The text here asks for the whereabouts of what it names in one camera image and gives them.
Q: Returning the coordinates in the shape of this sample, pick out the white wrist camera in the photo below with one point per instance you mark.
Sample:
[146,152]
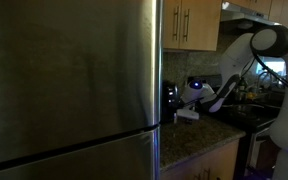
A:
[188,114]

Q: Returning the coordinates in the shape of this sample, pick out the black electric stove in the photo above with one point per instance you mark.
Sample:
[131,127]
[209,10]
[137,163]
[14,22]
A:
[250,133]

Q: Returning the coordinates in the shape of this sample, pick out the dark bottle by sink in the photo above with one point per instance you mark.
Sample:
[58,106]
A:
[241,89]

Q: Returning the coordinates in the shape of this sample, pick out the stainless steel refrigerator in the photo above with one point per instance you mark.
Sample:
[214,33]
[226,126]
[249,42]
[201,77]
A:
[70,86]

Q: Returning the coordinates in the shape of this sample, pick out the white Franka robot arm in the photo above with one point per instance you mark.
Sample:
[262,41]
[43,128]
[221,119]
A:
[284,100]

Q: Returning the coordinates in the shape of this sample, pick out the metal sink faucet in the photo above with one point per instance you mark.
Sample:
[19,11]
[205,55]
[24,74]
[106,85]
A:
[263,78]

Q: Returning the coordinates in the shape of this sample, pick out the range hood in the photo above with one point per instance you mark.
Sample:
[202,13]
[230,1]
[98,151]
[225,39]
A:
[247,15]

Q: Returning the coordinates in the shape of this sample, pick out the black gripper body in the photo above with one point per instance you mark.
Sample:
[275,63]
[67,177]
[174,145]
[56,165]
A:
[182,106]

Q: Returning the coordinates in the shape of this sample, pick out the wooden two-door wall cabinet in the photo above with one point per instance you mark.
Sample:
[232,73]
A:
[197,23]

